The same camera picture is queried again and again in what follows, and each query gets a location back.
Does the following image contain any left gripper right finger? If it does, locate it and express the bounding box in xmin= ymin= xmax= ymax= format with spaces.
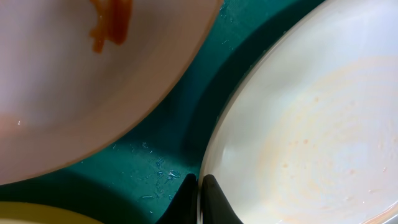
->
xmin=201 ymin=174 xmax=243 ymax=224

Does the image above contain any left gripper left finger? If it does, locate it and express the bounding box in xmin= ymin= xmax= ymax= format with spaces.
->
xmin=155 ymin=174 xmax=198 ymax=224

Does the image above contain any white plate with brown smear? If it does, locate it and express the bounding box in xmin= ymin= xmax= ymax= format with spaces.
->
xmin=200 ymin=0 xmax=397 ymax=223

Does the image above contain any white plate with red smear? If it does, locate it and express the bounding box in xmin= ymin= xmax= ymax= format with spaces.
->
xmin=1 ymin=0 xmax=221 ymax=184

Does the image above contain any teal plastic tray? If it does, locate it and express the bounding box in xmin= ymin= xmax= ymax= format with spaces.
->
xmin=1 ymin=0 xmax=320 ymax=223

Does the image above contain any yellow plate with smear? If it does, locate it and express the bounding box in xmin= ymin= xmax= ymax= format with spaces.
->
xmin=1 ymin=202 xmax=102 ymax=224

